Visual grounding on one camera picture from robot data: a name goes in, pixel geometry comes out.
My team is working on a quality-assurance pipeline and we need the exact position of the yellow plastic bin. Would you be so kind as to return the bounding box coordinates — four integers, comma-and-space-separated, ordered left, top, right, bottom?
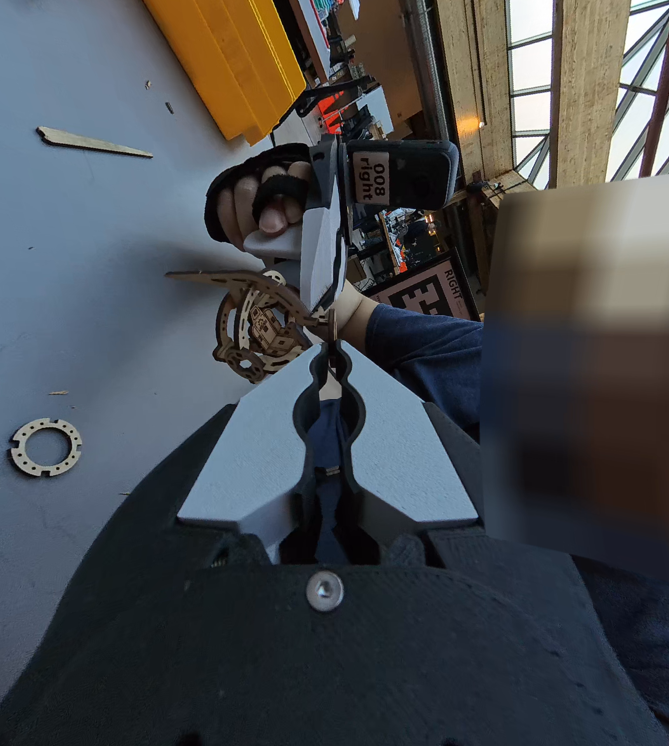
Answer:
142, 0, 307, 146

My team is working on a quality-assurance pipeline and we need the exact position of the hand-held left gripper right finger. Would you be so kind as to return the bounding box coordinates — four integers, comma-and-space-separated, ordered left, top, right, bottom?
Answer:
331, 341, 481, 563

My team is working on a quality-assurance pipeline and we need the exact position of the wooden model assembly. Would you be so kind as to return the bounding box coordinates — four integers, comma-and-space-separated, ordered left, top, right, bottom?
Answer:
166, 269, 335, 385

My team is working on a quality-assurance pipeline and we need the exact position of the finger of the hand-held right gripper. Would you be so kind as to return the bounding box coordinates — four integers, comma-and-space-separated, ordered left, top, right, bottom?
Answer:
298, 207, 338, 312
333, 230, 349, 305

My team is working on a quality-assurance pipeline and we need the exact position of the long wooden strip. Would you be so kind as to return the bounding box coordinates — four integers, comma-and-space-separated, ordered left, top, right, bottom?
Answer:
36, 126, 155, 160

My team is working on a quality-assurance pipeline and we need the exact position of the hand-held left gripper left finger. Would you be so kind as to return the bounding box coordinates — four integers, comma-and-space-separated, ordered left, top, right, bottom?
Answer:
176, 343, 332, 565

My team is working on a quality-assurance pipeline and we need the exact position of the black white marker board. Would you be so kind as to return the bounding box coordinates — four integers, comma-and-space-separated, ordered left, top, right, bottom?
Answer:
364, 248, 482, 322

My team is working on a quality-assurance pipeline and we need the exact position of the person's right hand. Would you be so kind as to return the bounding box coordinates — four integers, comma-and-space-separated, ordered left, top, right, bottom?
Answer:
216, 160, 314, 248

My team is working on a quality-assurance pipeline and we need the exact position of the notched wooden ring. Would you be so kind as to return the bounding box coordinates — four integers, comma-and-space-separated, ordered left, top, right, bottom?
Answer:
9, 418, 83, 478

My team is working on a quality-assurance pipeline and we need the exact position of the person's torso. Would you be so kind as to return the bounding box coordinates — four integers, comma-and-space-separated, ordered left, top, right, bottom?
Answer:
570, 554, 669, 746

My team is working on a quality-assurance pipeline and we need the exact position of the person's right forearm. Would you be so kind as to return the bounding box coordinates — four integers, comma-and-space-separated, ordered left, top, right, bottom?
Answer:
334, 280, 485, 441

